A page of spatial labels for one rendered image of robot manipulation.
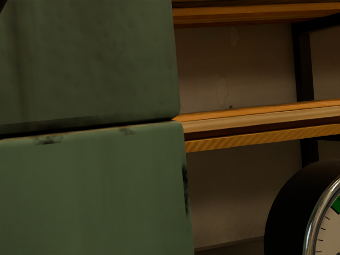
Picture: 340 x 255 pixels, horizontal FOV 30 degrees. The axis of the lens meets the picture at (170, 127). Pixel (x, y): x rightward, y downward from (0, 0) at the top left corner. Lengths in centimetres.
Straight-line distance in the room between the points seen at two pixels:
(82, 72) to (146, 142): 4
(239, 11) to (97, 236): 222
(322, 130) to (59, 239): 238
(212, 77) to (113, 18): 268
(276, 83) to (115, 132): 283
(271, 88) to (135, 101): 281
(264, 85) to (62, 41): 281
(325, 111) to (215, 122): 48
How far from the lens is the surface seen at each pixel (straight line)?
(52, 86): 24
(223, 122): 240
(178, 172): 26
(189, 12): 236
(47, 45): 24
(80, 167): 25
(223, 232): 299
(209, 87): 291
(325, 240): 22
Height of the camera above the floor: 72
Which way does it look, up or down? 3 degrees down
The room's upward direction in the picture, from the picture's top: 5 degrees counter-clockwise
